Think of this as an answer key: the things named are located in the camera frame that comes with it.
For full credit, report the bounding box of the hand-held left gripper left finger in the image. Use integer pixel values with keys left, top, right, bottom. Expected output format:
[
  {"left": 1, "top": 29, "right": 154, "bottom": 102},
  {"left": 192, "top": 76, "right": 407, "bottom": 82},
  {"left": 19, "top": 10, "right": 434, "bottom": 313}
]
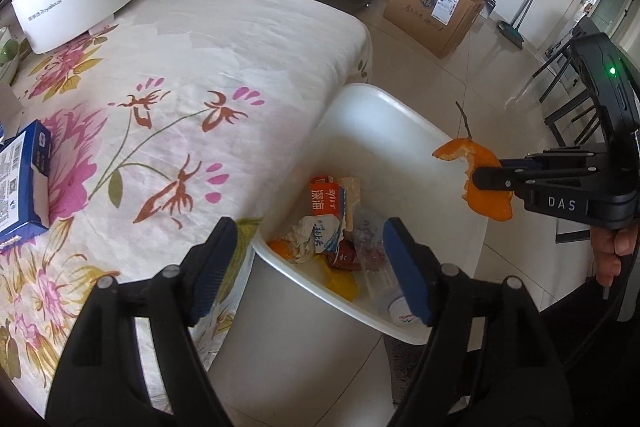
[{"left": 45, "top": 216, "right": 240, "bottom": 427}]

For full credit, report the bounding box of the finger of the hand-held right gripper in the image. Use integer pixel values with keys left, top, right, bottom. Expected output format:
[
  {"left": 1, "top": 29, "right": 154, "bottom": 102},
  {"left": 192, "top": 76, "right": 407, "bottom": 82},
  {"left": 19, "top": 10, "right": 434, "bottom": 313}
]
[
  {"left": 499, "top": 148, "right": 602, "bottom": 168},
  {"left": 472, "top": 165, "right": 599, "bottom": 196}
]

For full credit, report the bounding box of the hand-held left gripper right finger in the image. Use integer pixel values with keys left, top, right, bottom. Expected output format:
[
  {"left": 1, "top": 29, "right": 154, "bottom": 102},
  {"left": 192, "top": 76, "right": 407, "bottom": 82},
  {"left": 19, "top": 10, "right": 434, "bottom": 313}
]
[{"left": 382, "top": 217, "right": 573, "bottom": 427}]

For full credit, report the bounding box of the orange peel with stem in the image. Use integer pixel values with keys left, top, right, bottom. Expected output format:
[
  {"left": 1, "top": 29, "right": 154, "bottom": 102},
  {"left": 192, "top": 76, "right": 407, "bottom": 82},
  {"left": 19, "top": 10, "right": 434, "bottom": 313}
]
[{"left": 432, "top": 102, "right": 515, "bottom": 223}]

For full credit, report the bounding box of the clear plastic bottle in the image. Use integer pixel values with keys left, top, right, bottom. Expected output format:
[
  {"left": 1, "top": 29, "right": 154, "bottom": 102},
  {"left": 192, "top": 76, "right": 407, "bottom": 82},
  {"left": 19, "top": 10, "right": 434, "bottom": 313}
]
[{"left": 357, "top": 207, "right": 426, "bottom": 328}]

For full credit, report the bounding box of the yellow wrapper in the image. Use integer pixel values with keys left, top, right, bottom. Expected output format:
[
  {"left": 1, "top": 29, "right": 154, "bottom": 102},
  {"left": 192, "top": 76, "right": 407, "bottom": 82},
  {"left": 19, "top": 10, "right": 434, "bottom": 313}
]
[{"left": 320, "top": 264, "right": 360, "bottom": 303}]

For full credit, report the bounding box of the small orange peel piece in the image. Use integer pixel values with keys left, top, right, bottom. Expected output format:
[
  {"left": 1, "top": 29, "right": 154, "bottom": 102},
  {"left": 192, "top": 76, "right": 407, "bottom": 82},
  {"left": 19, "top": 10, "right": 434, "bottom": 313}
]
[{"left": 267, "top": 241, "right": 293, "bottom": 264}]

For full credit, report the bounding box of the white snack packet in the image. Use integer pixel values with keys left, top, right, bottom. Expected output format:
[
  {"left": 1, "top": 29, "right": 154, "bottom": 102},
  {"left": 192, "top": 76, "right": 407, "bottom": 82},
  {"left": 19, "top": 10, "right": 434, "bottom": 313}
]
[{"left": 300, "top": 213, "right": 347, "bottom": 258}]

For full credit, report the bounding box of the white tissue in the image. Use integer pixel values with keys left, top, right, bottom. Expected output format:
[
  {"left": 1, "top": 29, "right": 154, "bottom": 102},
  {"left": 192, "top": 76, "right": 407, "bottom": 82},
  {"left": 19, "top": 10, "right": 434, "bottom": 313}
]
[{"left": 284, "top": 217, "right": 321, "bottom": 264}]

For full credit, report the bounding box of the beige paper wrapper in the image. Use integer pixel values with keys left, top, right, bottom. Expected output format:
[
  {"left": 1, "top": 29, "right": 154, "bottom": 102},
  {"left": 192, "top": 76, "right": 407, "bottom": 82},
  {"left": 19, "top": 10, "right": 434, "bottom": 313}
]
[{"left": 344, "top": 176, "right": 362, "bottom": 233}]

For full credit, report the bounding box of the orange snack wrapper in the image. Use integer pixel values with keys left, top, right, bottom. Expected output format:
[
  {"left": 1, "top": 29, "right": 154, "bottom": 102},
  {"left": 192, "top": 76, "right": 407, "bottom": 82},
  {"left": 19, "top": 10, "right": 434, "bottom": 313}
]
[{"left": 309, "top": 176, "right": 347, "bottom": 215}]

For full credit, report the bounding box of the white plastic bin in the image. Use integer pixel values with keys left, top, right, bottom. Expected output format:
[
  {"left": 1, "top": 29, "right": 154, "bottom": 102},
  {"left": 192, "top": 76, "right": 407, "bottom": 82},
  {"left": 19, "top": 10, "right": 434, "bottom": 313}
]
[{"left": 207, "top": 83, "right": 498, "bottom": 427}]

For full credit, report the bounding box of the person's right hand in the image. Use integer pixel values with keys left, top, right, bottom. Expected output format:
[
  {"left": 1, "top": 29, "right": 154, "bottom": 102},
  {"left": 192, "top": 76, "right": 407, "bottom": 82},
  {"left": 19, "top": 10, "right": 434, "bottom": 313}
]
[{"left": 590, "top": 227, "right": 627, "bottom": 288}]

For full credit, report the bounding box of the black chair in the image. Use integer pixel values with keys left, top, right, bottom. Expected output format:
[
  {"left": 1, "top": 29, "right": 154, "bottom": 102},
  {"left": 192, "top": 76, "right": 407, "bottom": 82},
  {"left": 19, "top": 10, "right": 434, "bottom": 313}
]
[{"left": 537, "top": 14, "right": 608, "bottom": 148}]

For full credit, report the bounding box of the brown floor mat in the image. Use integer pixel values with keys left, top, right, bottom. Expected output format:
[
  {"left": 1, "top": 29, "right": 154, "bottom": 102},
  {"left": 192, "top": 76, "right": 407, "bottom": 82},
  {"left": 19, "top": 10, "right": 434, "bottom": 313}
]
[{"left": 385, "top": 334, "right": 436, "bottom": 408}]

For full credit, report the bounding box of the broom and dustpan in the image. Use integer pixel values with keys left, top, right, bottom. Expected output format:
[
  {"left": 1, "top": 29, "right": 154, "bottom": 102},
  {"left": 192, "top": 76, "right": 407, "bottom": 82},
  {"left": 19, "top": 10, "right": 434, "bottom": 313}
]
[{"left": 497, "top": 0, "right": 543, "bottom": 52}]

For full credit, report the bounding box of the brown cardboard box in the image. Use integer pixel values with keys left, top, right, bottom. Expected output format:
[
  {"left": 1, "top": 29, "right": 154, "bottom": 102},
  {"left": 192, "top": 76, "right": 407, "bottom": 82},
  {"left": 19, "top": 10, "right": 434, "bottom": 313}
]
[{"left": 382, "top": 0, "right": 485, "bottom": 59}]

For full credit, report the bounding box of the person's dark clothing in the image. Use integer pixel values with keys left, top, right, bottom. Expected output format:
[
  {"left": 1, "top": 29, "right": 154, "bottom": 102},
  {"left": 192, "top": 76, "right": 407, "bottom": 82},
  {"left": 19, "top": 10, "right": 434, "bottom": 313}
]
[{"left": 537, "top": 279, "right": 640, "bottom": 427}]

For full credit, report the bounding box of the blue cardboard box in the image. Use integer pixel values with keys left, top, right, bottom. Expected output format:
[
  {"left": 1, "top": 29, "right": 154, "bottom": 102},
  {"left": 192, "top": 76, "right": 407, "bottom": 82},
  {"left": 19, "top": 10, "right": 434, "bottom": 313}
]
[{"left": 0, "top": 119, "right": 53, "bottom": 253}]

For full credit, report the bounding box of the floral tablecloth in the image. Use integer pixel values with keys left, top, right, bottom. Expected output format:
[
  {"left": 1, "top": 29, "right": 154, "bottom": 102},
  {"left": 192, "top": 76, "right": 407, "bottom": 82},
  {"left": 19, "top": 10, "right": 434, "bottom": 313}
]
[{"left": 0, "top": 0, "right": 373, "bottom": 413}]

